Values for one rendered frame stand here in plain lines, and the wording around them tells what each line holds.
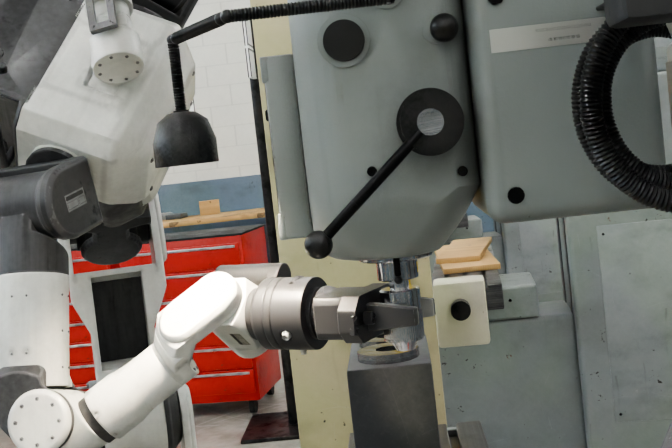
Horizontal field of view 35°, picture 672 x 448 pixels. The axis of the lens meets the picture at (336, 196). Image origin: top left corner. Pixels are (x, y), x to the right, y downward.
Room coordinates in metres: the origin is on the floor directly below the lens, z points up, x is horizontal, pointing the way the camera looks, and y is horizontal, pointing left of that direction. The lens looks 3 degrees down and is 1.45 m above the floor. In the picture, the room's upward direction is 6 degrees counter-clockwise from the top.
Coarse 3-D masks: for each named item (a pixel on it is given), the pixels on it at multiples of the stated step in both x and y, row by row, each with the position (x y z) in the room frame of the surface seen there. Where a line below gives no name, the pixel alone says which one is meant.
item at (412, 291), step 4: (384, 288) 1.22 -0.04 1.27; (388, 288) 1.22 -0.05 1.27; (404, 288) 1.20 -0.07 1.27; (408, 288) 1.20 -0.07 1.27; (412, 288) 1.20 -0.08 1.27; (416, 288) 1.20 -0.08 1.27; (380, 292) 1.21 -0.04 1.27; (384, 292) 1.20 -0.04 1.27; (388, 292) 1.19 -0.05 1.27; (392, 292) 1.19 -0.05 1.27; (396, 292) 1.19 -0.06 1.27; (400, 292) 1.19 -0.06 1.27; (404, 292) 1.19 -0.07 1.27; (408, 292) 1.19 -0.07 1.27; (412, 292) 1.19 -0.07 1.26; (416, 292) 1.20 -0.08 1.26; (380, 296) 1.21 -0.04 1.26; (384, 296) 1.20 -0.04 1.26; (388, 296) 1.19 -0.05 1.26; (392, 296) 1.19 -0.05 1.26; (396, 296) 1.19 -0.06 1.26; (400, 296) 1.19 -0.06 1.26; (404, 296) 1.19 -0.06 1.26; (408, 296) 1.19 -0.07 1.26; (412, 296) 1.19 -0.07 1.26; (416, 296) 1.20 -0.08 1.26
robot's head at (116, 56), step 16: (96, 0) 1.40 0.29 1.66; (128, 0) 1.41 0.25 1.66; (96, 16) 1.39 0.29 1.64; (128, 16) 1.41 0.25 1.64; (112, 32) 1.36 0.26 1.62; (128, 32) 1.37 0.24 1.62; (96, 48) 1.36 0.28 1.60; (112, 48) 1.35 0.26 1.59; (128, 48) 1.36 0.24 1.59; (96, 64) 1.36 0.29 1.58; (112, 64) 1.37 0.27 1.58; (128, 64) 1.37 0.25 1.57; (112, 80) 1.39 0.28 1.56; (128, 80) 1.40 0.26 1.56
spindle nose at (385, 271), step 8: (376, 264) 1.21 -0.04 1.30; (384, 264) 1.19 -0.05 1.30; (392, 264) 1.19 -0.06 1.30; (400, 264) 1.19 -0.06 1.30; (408, 264) 1.19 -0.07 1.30; (416, 264) 1.20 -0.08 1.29; (384, 272) 1.19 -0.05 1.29; (392, 272) 1.19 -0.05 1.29; (408, 272) 1.19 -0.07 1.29; (416, 272) 1.20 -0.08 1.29; (384, 280) 1.20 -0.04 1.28; (392, 280) 1.19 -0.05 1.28
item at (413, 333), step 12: (384, 300) 1.20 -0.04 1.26; (396, 300) 1.19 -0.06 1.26; (408, 300) 1.19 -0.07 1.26; (420, 300) 1.21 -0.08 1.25; (420, 312) 1.20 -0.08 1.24; (420, 324) 1.20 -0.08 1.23; (384, 336) 1.21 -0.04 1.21; (396, 336) 1.19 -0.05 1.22; (408, 336) 1.19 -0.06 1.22; (420, 336) 1.20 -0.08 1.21
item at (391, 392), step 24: (360, 360) 1.50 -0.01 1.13; (384, 360) 1.48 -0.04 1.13; (408, 360) 1.48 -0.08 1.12; (360, 384) 1.46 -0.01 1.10; (384, 384) 1.46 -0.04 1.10; (408, 384) 1.46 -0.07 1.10; (432, 384) 1.46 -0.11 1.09; (360, 408) 1.46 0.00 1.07; (384, 408) 1.46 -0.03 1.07; (408, 408) 1.46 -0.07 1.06; (432, 408) 1.46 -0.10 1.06; (360, 432) 1.46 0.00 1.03; (384, 432) 1.46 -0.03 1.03; (408, 432) 1.46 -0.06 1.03; (432, 432) 1.46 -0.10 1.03
